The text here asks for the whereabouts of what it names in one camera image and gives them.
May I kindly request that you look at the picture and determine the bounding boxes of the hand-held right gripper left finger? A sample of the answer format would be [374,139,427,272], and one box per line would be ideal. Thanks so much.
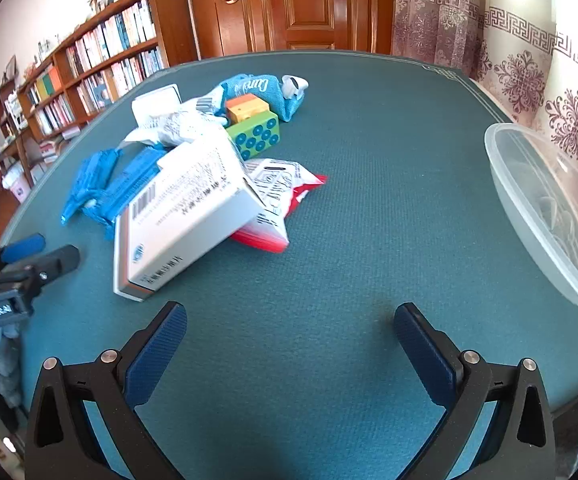
[23,301,188,480]

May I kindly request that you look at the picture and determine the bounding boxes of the small white plastic object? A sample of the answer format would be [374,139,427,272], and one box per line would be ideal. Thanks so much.
[281,75,310,98]

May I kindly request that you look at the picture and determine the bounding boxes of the green dotted block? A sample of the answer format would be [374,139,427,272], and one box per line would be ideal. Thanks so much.
[225,110,281,161]

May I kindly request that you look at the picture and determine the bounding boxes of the white and pink bin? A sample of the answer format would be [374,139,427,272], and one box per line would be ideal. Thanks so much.
[2,162,32,203]

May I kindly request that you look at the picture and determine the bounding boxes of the blue cloth pouch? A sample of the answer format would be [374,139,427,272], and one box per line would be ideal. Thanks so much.
[218,74,306,122]

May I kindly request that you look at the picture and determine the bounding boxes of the wooden bookshelf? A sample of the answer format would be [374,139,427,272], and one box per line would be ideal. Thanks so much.
[0,0,200,186]

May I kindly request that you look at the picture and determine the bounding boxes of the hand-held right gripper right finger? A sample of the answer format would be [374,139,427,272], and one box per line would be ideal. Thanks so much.
[393,302,557,480]

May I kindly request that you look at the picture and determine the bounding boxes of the white medicine box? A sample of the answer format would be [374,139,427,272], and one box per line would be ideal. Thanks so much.
[113,139,265,302]

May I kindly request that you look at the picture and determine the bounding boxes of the brown wooden door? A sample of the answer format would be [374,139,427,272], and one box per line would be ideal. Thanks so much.
[189,0,395,58]

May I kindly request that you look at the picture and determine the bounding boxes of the red and white snack packet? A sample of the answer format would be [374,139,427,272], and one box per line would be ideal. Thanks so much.
[231,157,329,253]

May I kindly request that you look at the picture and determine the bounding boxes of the rows of books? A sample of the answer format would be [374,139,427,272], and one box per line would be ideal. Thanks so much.
[16,0,167,133]

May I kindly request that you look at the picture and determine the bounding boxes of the white patterned curtain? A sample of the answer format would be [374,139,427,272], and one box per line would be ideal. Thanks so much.
[391,0,578,201]

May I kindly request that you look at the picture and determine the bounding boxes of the white and blue packet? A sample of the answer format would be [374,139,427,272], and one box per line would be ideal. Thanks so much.
[179,91,240,128]
[124,112,230,153]

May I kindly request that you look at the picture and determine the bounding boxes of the clear plastic bowl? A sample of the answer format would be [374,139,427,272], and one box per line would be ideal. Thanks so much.
[484,122,578,317]

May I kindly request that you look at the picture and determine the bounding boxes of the orange block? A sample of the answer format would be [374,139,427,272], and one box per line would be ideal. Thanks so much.
[225,94,270,123]

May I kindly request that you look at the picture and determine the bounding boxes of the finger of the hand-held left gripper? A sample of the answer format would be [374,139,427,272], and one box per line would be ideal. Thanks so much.
[0,233,46,277]
[0,245,81,292]

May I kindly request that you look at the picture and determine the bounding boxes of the small white box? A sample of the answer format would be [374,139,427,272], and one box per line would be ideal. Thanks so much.
[132,85,185,131]

